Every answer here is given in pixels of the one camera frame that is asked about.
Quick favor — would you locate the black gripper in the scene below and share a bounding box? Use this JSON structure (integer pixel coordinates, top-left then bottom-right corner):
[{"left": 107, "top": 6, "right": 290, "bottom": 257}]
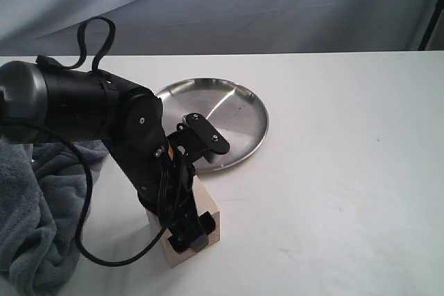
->
[{"left": 103, "top": 129, "right": 215, "bottom": 254}]

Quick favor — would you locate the light wooden cube block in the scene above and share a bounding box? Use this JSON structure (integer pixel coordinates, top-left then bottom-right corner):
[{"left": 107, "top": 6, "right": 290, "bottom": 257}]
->
[{"left": 159, "top": 176, "right": 220, "bottom": 268}]

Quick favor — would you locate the grey-blue fleece towel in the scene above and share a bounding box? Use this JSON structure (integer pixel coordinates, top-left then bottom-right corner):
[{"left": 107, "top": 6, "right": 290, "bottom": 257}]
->
[{"left": 1, "top": 142, "right": 86, "bottom": 295}]

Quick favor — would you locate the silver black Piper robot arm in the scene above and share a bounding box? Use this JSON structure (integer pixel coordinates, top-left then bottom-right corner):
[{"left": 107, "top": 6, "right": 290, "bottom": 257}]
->
[{"left": 1, "top": 56, "right": 230, "bottom": 253}]

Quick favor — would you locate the round stainless steel plate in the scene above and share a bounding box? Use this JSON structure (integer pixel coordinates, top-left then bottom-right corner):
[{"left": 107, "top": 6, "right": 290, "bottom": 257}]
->
[{"left": 155, "top": 78, "right": 268, "bottom": 173}]

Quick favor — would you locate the grey fabric backdrop curtain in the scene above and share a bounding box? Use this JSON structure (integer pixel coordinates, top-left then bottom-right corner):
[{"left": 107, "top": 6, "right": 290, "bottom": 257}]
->
[{"left": 1, "top": 0, "right": 435, "bottom": 56}]

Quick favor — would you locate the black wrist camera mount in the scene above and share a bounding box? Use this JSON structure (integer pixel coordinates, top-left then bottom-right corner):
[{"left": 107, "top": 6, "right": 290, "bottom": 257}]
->
[{"left": 168, "top": 113, "right": 230, "bottom": 163}]

